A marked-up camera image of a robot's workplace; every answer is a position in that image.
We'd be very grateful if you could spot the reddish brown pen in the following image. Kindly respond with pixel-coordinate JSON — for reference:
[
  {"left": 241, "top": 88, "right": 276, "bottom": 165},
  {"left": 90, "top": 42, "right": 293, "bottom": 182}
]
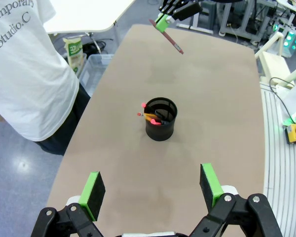
[{"left": 148, "top": 19, "right": 185, "bottom": 55}]

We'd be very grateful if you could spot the green and white snack bag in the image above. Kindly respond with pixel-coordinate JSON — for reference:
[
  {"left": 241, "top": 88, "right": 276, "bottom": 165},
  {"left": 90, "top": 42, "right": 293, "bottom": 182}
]
[{"left": 62, "top": 37, "right": 87, "bottom": 75}]

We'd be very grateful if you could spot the grey ribbed platform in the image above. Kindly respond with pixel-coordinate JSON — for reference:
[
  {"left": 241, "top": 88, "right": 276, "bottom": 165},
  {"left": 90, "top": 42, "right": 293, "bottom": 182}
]
[{"left": 259, "top": 82, "right": 296, "bottom": 237}]

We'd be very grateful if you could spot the black mesh pen holder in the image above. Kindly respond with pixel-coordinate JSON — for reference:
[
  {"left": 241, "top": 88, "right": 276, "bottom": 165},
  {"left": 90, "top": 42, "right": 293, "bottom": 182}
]
[{"left": 145, "top": 97, "right": 178, "bottom": 142}]

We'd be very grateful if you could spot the white side table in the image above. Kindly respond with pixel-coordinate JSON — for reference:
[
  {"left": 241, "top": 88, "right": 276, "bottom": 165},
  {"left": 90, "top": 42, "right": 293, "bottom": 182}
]
[{"left": 42, "top": 0, "right": 137, "bottom": 35}]

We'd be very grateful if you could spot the grey metal desk frame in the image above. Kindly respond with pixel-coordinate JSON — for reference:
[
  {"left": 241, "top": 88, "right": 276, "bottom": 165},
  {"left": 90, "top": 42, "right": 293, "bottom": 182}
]
[{"left": 175, "top": 0, "right": 282, "bottom": 46}]

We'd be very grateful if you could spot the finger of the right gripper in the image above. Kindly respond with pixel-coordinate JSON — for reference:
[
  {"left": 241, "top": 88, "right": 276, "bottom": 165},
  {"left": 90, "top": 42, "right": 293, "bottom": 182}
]
[
  {"left": 166, "top": 1, "right": 204, "bottom": 25},
  {"left": 154, "top": 0, "right": 182, "bottom": 32}
]

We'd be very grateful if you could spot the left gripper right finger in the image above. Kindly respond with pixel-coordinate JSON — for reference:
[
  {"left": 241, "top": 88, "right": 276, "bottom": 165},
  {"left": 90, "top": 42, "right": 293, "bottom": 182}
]
[{"left": 189, "top": 162, "right": 284, "bottom": 237}]

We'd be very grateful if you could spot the clear storage box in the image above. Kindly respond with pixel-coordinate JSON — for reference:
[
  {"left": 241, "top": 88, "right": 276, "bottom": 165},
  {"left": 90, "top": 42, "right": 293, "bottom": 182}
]
[{"left": 78, "top": 53, "right": 114, "bottom": 97}]

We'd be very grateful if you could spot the black marker with red tip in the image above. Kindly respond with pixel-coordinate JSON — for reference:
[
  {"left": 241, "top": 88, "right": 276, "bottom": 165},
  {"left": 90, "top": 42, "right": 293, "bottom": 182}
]
[{"left": 154, "top": 111, "right": 166, "bottom": 125}]

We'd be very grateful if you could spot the device with green lights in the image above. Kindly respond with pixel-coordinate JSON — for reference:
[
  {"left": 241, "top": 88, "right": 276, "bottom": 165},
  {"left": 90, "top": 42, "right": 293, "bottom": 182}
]
[{"left": 273, "top": 23, "right": 296, "bottom": 58}]

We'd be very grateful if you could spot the white support frame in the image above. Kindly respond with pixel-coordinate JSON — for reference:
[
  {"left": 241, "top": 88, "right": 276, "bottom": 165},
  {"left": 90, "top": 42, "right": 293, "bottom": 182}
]
[{"left": 254, "top": 31, "right": 296, "bottom": 91}]

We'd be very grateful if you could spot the person in white T-shirt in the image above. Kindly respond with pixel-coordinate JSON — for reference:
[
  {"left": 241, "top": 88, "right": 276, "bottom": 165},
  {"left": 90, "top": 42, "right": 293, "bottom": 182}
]
[{"left": 0, "top": 0, "right": 92, "bottom": 157}]

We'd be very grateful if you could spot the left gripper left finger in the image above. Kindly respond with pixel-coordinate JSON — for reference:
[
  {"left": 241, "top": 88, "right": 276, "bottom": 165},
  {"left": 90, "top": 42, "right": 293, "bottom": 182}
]
[{"left": 31, "top": 170, "right": 107, "bottom": 237}]

